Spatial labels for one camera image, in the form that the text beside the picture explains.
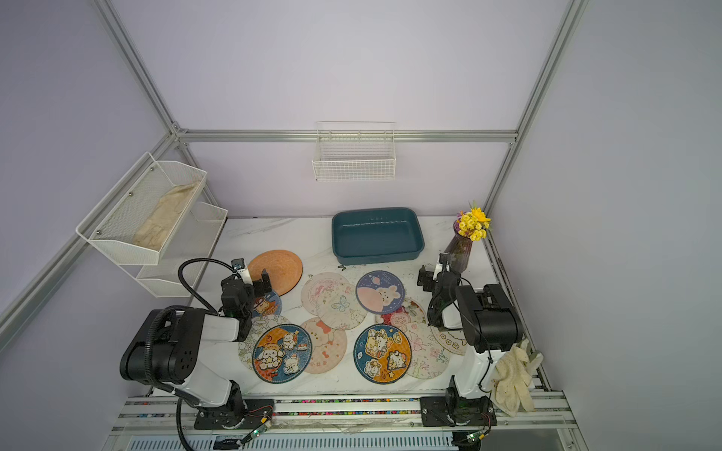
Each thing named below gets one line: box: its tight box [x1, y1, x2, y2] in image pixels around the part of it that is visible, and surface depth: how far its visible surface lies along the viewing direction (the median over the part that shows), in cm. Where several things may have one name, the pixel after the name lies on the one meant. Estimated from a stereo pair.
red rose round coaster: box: [375, 296, 428, 328], surface depth 94 cm
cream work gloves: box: [490, 338, 544, 418], surface depth 78 cm
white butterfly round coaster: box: [317, 279, 368, 331], surface depth 95 cm
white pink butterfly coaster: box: [402, 322, 451, 381], surface depth 86 cm
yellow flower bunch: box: [456, 206, 492, 242], surface depth 88 cm
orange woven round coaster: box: [247, 249, 304, 297], surface depth 106 cm
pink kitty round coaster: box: [300, 272, 341, 317], surface depth 101 cm
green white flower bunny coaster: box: [237, 313, 292, 371], surface depth 90 cm
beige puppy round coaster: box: [429, 325, 468, 357], surface depth 88 cm
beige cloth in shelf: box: [132, 181, 202, 251], surface depth 82 cm
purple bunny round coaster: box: [355, 270, 406, 315], surface depth 100 cm
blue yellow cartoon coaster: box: [353, 323, 413, 386], surface depth 86 cm
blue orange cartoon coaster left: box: [251, 324, 314, 385], surface depth 86 cm
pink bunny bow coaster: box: [300, 316, 347, 374], surface depth 88 cm
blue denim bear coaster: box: [251, 291, 283, 319], surface depth 97 cm
